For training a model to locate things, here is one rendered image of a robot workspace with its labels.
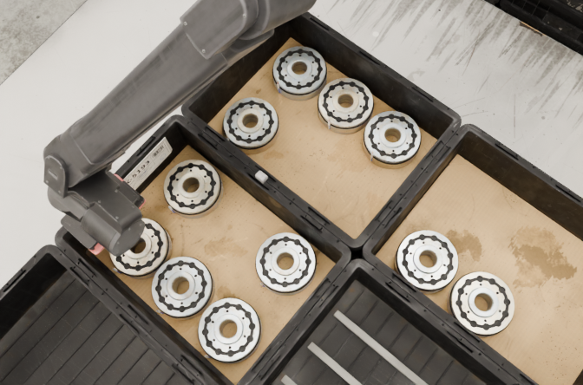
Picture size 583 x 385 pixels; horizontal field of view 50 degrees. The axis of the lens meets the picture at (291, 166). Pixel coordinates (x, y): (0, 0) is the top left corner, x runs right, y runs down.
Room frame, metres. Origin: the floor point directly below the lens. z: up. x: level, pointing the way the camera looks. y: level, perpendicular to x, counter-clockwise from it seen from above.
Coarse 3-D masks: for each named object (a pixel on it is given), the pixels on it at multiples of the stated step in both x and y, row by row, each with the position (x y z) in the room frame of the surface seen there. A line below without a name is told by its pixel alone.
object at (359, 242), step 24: (312, 24) 0.65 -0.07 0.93; (360, 48) 0.58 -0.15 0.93; (384, 72) 0.53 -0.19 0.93; (192, 96) 0.53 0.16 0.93; (432, 96) 0.47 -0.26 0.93; (192, 120) 0.49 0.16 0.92; (456, 120) 0.42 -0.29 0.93; (288, 192) 0.33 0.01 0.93; (312, 216) 0.29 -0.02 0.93; (384, 216) 0.27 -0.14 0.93; (360, 240) 0.23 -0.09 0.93
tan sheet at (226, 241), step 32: (160, 192) 0.40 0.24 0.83; (224, 192) 0.38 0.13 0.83; (160, 224) 0.34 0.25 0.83; (192, 224) 0.33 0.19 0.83; (224, 224) 0.32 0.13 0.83; (256, 224) 0.31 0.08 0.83; (96, 256) 0.30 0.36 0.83; (192, 256) 0.27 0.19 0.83; (224, 256) 0.26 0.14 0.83; (320, 256) 0.24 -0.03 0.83; (224, 288) 0.21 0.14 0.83; (256, 288) 0.20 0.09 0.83; (192, 320) 0.16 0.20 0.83; (288, 320) 0.14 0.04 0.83; (256, 352) 0.10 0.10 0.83
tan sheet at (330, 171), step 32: (256, 96) 0.57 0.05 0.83; (288, 128) 0.49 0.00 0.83; (320, 128) 0.48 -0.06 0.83; (256, 160) 0.44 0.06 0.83; (288, 160) 0.43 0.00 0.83; (320, 160) 0.42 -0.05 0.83; (352, 160) 0.41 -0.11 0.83; (416, 160) 0.39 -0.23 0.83; (320, 192) 0.36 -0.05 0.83; (352, 192) 0.35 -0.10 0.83; (384, 192) 0.34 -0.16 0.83; (352, 224) 0.29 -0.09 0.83
